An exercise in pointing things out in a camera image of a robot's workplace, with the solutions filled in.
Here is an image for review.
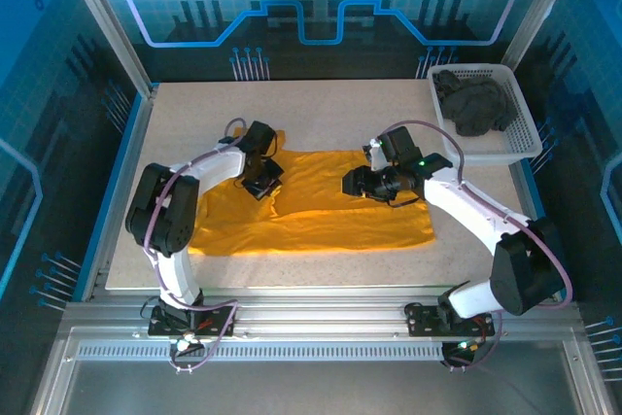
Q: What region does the aluminium left frame post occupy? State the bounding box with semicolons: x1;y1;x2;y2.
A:
52;0;159;98

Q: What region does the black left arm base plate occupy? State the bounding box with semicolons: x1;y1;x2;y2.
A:
147;305;238;338

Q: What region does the dark grey t-shirt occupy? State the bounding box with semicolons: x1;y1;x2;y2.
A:
432;68;519;138

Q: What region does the slotted aluminium cable duct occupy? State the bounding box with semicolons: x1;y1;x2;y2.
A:
77;344;446;359

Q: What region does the grey metal panel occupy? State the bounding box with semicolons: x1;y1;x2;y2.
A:
28;327;613;415

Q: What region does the aluminium left side rail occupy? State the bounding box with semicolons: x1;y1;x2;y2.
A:
80;84;159;302

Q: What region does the white left cable connector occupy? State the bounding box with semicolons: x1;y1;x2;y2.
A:
172;334;205;356

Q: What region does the yellow t-shirt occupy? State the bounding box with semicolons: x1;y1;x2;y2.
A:
188;126;436;256

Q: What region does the white plastic basket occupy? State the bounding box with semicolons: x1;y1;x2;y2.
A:
427;63;544;167

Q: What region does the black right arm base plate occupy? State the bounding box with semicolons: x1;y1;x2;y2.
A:
404;302;497;338

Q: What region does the aluminium right frame post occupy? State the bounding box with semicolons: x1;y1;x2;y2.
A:
498;0;587;76

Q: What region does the aluminium frame post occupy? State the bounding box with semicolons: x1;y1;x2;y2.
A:
52;0;159;98
498;0;587;76

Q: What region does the aluminium front frame rail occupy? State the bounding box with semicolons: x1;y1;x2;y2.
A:
62;287;582;339

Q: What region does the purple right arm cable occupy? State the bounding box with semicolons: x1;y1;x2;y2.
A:
378;121;574;372

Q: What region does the right cable connector with lights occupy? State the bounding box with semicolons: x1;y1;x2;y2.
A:
441;336;487;363

